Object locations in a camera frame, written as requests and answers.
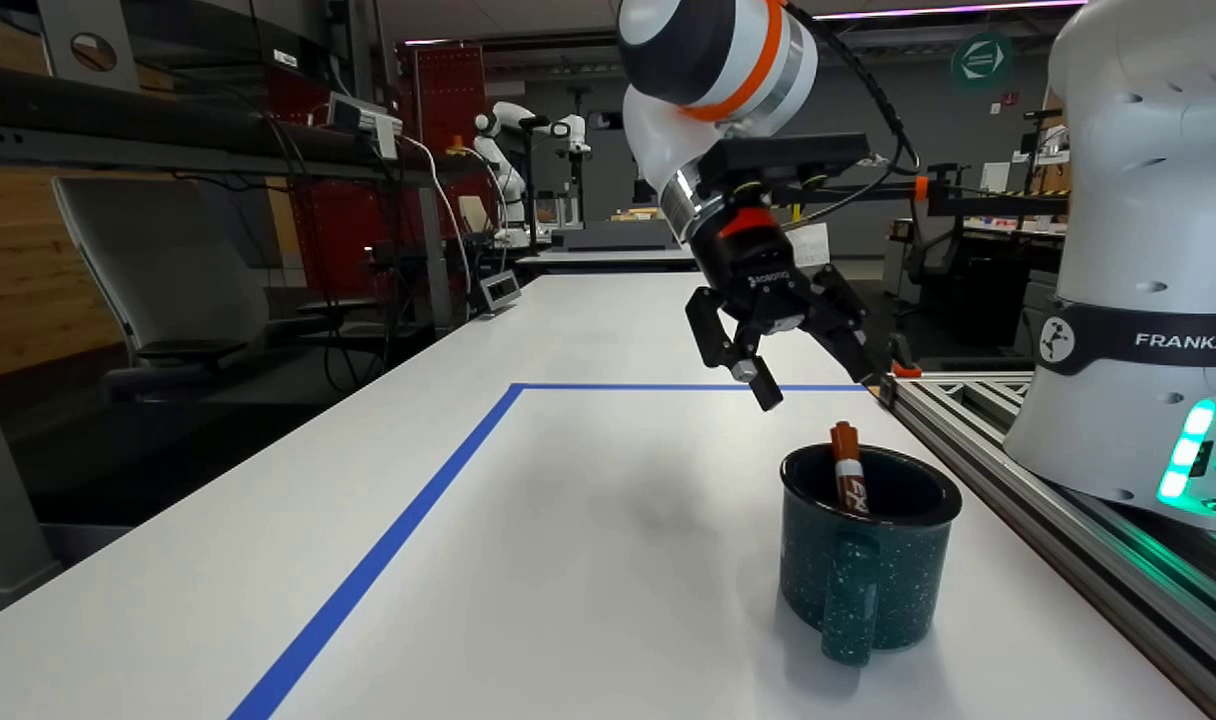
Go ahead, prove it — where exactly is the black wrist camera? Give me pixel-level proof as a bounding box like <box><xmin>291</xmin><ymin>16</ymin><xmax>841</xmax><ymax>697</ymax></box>
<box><xmin>701</xmin><ymin>134</ymin><xmax>869</xmax><ymax>189</ymax></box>

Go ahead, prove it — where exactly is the orange capped Expo marker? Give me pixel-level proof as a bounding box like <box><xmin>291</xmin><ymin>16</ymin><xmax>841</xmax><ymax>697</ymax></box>
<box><xmin>832</xmin><ymin>419</ymin><xmax>869</xmax><ymax>515</ymax></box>

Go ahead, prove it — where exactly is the black office chair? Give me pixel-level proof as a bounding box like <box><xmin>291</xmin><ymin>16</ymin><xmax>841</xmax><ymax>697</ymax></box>
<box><xmin>50</xmin><ymin>178</ymin><xmax>297</xmax><ymax>402</ymax></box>

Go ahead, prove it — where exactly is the blue tape line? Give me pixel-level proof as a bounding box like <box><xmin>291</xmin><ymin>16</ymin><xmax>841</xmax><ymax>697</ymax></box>
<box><xmin>231</xmin><ymin>385</ymin><xmax>865</xmax><ymax>720</ymax></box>

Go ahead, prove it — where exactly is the black braided cable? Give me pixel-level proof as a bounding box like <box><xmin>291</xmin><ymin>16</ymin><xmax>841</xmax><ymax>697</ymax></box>
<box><xmin>785</xmin><ymin>3</ymin><xmax>922</xmax><ymax>223</ymax></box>

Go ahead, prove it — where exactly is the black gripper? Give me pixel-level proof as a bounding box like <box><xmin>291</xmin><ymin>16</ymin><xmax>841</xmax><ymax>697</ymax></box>
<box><xmin>683</xmin><ymin>205</ymin><xmax>889</xmax><ymax>411</ymax></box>

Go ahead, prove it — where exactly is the red cabinet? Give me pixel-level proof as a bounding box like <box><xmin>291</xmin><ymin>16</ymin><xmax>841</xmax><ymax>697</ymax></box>
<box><xmin>276</xmin><ymin>44</ymin><xmax>484</xmax><ymax>301</ymax></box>

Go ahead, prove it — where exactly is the dark green speckled mug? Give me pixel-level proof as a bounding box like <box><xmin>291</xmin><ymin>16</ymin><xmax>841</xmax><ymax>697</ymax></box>
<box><xmin>781</xmin><ymin>443</ymin><xmax>965</xmax><ymax>664</ymax></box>

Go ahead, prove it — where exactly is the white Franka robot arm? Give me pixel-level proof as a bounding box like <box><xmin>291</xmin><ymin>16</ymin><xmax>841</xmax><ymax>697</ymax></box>
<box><xmin>614</xmin><ymin>0</ymin><xmax>1216</xmax><ymax>532</ymax></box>

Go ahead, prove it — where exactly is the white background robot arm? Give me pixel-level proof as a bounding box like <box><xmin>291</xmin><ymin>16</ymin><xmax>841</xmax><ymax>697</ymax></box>
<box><xmin>473</xmin><ymin>99</ymin><xmax>541</xmax><ymax>248</ymax></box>

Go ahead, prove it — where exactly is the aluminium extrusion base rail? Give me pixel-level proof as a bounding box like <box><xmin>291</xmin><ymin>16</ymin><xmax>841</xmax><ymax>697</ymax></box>
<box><xmin>881</xmin><ymin>372</ymin><xmax>1216</xmax><ymax>720</ymax></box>

